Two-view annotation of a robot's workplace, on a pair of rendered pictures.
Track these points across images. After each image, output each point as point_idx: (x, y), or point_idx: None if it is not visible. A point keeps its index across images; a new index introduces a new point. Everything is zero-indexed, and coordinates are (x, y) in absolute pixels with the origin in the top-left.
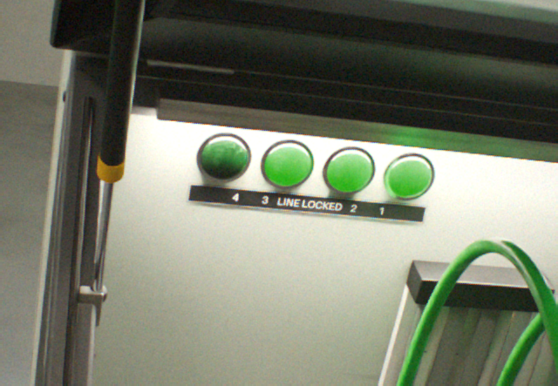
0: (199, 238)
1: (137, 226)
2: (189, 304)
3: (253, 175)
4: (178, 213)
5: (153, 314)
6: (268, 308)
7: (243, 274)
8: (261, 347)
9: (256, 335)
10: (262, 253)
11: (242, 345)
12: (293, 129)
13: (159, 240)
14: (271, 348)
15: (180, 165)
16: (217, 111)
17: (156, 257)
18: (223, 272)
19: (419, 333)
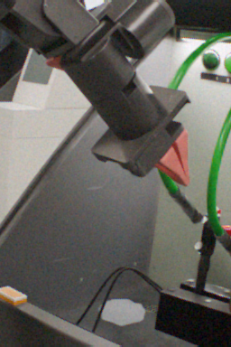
0: (205, 97)
1: (183, 89)
2: (204, 130)
3: (222, 69)
4: (197, 84)
5: (190, 134)
6: None
7: (223, 117)
8: None
9: (229, 151)
10: (229, 106)
11: (224, 155)
12: (226, 41)
13: (191, 97)
14: None
15: (197, 63)
16: (198, 33)
17: (190, 105)
18: (215, 115)
19: None
